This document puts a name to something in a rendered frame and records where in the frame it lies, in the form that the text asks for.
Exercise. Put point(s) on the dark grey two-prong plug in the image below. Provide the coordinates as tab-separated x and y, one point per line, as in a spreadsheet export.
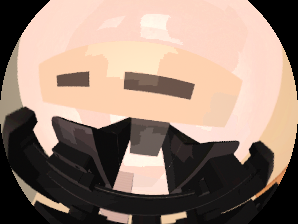
147	136

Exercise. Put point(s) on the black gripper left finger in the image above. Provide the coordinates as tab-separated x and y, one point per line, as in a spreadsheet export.
107	145

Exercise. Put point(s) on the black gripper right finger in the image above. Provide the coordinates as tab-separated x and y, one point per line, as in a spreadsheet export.
184	156

